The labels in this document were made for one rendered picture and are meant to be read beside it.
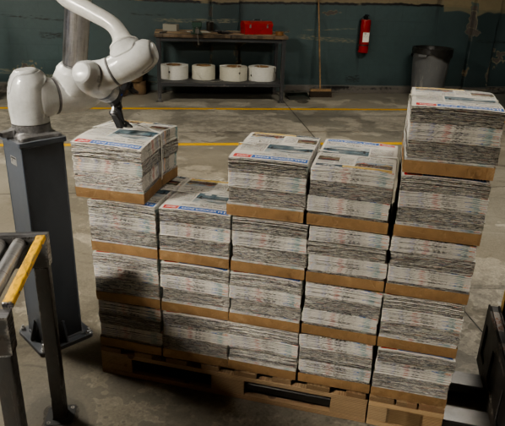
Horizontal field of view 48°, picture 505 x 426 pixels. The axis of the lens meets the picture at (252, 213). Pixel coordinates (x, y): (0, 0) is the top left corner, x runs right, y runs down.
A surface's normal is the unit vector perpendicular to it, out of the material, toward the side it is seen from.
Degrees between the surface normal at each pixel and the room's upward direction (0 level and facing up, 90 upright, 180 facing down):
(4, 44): 90
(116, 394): 0
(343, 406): 90
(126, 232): 90
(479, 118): 90
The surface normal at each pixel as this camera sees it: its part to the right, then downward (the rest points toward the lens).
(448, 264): -0.23, 0.36
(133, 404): 0.04, -0.92
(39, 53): 0.13, 0.39
